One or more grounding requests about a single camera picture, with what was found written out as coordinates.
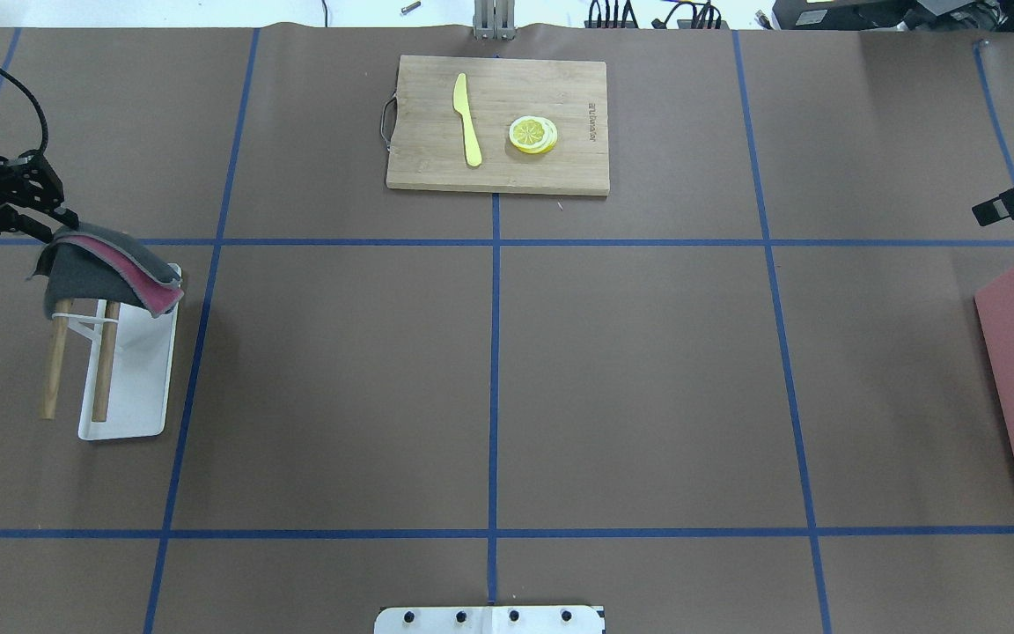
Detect wooden rack dowel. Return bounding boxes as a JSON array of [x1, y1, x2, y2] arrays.
[[92, 300, 121, 423], [39, 299, 73, 421]]

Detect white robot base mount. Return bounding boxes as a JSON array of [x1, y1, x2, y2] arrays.
[[373, 605, 606, 633]]

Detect black cables at edge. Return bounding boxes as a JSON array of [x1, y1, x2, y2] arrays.
[[584, 0, 728, 31]]

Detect metal camera stand post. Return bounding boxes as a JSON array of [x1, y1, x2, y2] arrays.
[[472, 0, 518, 41]]

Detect bamboo cutting board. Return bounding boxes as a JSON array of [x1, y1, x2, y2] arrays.
[[386, 54, 611, 197]]

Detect yellow lemon slices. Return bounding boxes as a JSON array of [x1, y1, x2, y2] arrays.
[[508, 115, 559, 155]]

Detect right wooden rack dowel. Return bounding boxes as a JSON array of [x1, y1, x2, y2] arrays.
[[92, 300, 121, 423]]

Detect grey and pink cloth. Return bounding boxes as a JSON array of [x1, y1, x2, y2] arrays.
[[31, 222, 184, 320]]

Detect white rack tray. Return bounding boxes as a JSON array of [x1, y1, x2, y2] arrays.
[[68, 299, 180, 441]]

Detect black equipment at corner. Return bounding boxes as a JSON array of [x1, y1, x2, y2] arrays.
[[771, 1, 1014, 33]]

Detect left wooden rack dowel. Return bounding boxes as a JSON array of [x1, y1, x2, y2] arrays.
[[39, 299, 73, 421]]

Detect yellow plastic knife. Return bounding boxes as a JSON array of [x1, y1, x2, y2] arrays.
[[452, 72, 483, 168]]

